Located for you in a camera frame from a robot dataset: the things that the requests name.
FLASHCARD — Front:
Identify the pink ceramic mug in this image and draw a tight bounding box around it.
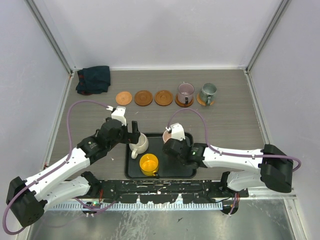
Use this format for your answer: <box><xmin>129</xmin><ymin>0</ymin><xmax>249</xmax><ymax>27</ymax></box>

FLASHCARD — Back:
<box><xmin>162</xmin><ymin>130</ymin><xmax>172</xmax><ymax>144</ymax></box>

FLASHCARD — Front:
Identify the white ceramic mug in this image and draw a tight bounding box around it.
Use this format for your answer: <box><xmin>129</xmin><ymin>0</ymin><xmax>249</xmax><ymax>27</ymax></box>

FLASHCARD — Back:
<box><xmin>129</xmin><ymin>133</ymin><xmax>149</xmax><ymax>159</ymax></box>

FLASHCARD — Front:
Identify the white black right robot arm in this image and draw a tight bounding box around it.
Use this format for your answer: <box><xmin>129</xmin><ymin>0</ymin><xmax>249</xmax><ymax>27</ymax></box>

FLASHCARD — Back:
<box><xmin>162</xmin><ymin>138</ymin><xmax>294</xmax><ymax>197</ymax></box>

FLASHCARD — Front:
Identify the white slotted cable duct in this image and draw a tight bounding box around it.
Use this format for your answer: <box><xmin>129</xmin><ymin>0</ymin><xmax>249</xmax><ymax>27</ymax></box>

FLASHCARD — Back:
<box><xmin>49</xmin><ymin>199</ymin><xmax>223</xmax><ymax>211</ymax></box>

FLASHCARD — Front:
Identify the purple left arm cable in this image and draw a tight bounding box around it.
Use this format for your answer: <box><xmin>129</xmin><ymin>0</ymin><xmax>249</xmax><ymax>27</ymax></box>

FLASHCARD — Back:
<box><xmin>3</xmin><ymin>99</ymin><xmax>121</xmax><ymax>236</ymax></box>

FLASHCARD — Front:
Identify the brown wooden coaster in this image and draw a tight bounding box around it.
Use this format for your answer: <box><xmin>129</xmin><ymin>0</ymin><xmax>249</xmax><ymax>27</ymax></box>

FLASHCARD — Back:
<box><xmin>175</xmin><ymin>95</ymin><xmax>195</xmax><ymax>108</ymax></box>
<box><xmin>154</xmin><ymin>90</ymin><xmax>173</xmax><ymax>107</ymax></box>
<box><xmin>134</xmin><ymin>90</ymin><xmax>153</xmax><ymax>107</ymax></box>

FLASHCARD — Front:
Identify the yellow mug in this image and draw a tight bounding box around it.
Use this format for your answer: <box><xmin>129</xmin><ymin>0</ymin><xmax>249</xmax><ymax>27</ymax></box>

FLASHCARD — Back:
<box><xmin>139</xmin><ymin>153</ymin><xmax>159</xmax><ymax>178</ymax></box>

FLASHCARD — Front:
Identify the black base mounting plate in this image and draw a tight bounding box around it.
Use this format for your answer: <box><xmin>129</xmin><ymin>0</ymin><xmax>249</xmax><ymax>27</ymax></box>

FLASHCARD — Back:
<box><xmin>77</xmin><ymin>179</ymin><xmax>249</xmax><ymax>204</ymax></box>

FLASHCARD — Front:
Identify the grey ceramic mug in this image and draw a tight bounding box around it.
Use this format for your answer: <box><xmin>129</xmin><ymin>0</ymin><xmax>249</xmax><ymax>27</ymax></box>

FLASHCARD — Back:
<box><xmin>200</xmin><ymin>83</ymin><xmax>217</xmax><ymax>106</ymax></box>

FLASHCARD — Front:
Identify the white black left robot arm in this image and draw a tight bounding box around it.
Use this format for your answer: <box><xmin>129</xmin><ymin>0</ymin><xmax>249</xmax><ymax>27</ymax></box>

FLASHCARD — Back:
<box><xmin>6</xmin><ymin>117</ymin><xmax>141</xmax><ymax>228</ymax></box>

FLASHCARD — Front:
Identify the woven rattan coaster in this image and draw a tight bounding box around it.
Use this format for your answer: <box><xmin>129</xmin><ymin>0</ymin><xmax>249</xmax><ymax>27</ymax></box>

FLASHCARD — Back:
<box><xmin>196</xmin><ymin>93</ymin><xmax>215</xmax><ymax>107</ymax></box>
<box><xmin>115</xmin><ymin>91</ymin><xmax>133</xmax><ymax>106</ymax></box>

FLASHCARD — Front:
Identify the dark blue folded cloth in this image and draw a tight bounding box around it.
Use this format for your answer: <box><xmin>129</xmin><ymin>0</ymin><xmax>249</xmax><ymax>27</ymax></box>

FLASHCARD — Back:
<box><xmin>75</xmin><ymin>65</ymin><xmax>111</xmax><ymax>96</ymax></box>

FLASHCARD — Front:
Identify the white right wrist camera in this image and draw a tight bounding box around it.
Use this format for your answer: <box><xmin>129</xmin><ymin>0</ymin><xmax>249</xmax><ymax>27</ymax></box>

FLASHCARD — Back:
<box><xmin>165</xmin><ymin>123</ymin><xmax>186</xmax><ymax>141</ymax></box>

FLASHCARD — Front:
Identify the black plastic tray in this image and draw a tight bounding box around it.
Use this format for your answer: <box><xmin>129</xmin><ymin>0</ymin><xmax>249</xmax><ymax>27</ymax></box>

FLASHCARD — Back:
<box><xmin>124</xmin><ymin>132</ymin><xmax>197</xmax><ymax>180</ymax></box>

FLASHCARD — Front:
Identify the purple glass cup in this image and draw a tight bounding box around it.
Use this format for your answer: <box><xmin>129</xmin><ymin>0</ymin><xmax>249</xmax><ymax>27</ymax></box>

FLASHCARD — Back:
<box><xmin>177</xmin><ymin>82</ymin><xmax>195</xmax><ymax>105</ymax></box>

